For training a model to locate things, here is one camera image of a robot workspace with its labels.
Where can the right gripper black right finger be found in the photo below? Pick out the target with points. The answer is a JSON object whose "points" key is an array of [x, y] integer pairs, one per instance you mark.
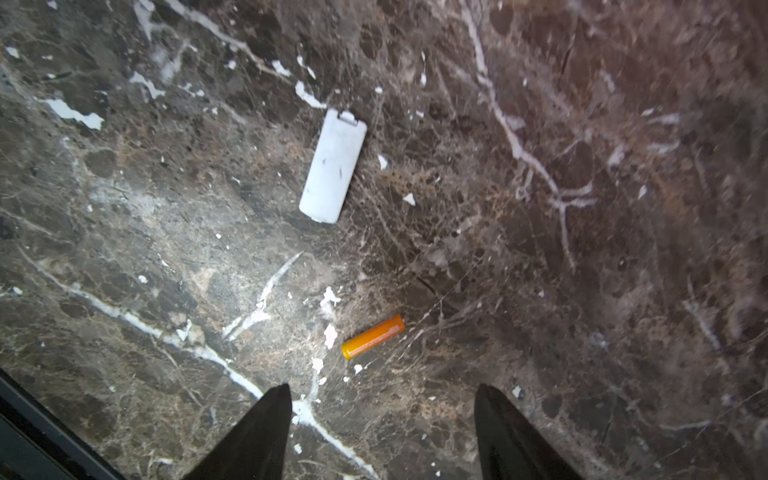
{"points": [[509, 446]]}

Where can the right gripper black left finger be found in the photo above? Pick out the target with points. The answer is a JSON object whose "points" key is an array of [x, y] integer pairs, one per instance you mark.
{"points": [[255, 447]]}

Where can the orange battery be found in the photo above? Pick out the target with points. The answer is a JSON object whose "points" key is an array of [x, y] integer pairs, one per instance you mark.
{"points": [[372, 337]]}

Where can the white battery compartment cover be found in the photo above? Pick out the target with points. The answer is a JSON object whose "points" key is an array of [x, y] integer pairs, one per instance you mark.
{"points": [[335, 158]]}

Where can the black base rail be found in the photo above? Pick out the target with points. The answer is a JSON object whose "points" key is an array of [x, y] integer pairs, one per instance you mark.
{"points": [[35, 444]]}

